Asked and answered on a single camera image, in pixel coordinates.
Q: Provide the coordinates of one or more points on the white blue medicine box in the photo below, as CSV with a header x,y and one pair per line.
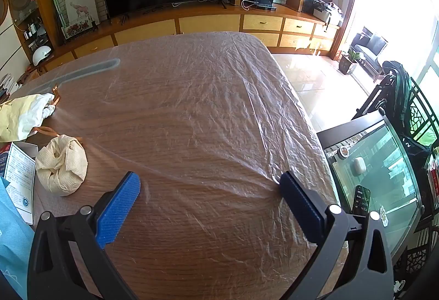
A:
x,y
20,176

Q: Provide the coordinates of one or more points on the dark sofa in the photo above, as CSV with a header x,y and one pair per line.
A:
x,y
372,46

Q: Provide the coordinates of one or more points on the light blue paper packet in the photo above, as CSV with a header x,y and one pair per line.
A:
x,y
13,241

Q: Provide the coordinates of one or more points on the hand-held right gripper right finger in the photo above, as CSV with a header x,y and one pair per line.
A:
x,y
301,210

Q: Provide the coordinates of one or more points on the row of books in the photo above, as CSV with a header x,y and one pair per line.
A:
x,y
7,85

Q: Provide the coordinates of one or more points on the long wooden cabinet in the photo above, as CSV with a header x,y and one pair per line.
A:
x,y
205,23

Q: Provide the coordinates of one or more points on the grey printer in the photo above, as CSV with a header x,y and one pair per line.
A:
x,y
324,13

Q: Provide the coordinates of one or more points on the potted green plant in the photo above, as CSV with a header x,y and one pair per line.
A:
x,y
348,63

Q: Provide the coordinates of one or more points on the black folding frame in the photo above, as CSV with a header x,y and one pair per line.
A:
x,y
375,97

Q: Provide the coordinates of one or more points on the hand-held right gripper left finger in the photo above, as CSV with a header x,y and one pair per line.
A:
x,y
120,207

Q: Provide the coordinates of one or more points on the white elephant painting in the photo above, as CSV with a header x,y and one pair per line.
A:
x,y
80,6

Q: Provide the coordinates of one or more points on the dark green jacket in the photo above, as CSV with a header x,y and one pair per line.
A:
x,y
406,97

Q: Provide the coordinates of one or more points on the yellow white paper bag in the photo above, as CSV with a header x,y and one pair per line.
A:
x,y
20,114

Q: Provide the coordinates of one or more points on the floral picture frame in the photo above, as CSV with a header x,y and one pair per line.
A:
x,y
77,29

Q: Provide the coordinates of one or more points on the white helmet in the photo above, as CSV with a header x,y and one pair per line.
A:
x,y
43,53

